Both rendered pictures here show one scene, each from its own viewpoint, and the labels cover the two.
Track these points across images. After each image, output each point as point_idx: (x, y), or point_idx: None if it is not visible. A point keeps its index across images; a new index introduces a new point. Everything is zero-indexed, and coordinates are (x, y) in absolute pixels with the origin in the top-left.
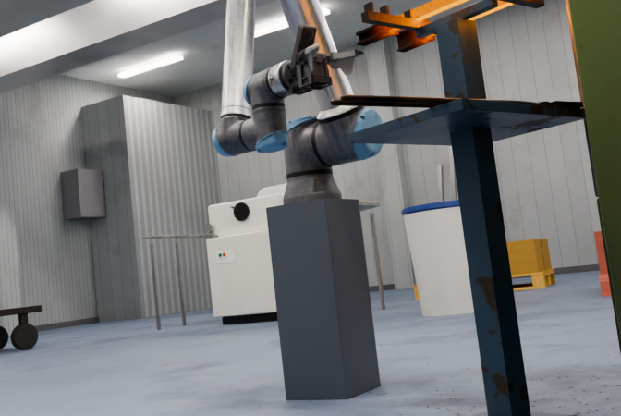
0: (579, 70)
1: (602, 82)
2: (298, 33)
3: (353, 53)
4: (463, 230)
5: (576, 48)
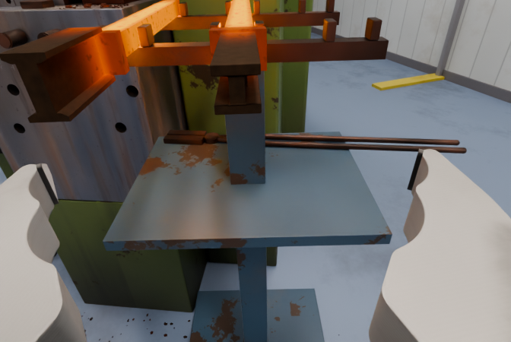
0: (278, 99)
1: (279, 104)
2: None
3: (42, 198)
4: (266, 267)
5: (278, 84)
